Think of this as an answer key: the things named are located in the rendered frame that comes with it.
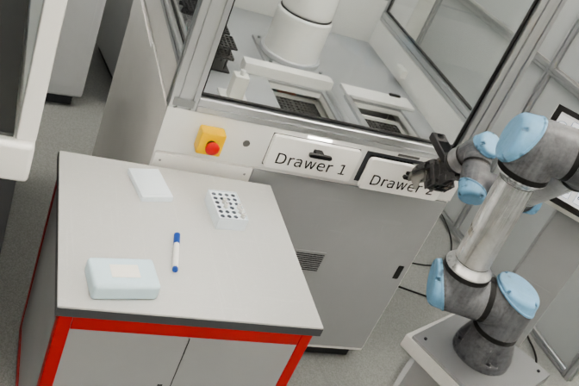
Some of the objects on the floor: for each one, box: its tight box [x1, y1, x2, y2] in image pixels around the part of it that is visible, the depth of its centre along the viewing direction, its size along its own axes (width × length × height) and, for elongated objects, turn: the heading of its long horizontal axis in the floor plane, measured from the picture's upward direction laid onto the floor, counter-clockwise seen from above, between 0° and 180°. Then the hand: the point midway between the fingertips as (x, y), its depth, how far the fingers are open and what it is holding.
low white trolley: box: [16, 151, 323, 386], centre depth 203 cm, size 58×62×76 cm
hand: (415, 177), depth 224 cm, fingers closed on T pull, 3 cm apart
